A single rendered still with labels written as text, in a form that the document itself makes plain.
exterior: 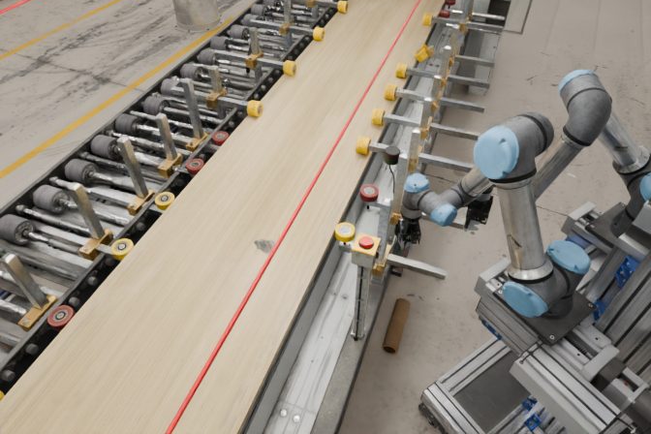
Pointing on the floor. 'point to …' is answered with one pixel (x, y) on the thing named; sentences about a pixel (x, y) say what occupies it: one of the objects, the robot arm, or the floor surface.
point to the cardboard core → (396, 326)
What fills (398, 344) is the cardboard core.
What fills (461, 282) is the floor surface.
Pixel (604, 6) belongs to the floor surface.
